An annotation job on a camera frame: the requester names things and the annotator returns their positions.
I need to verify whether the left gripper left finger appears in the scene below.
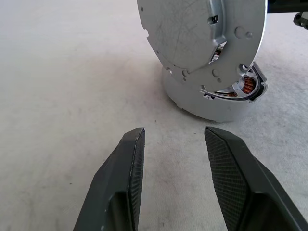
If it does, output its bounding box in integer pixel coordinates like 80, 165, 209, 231
73, 127, 146, 231

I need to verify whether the silver motor housing with stator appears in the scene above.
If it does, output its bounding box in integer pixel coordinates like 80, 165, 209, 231
161, 66, 268, 122

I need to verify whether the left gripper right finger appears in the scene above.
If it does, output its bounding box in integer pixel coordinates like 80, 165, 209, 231
204, 126, 308, 231

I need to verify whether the round silver motor lid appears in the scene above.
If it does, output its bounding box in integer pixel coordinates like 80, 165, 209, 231
137, 0, 268, 94

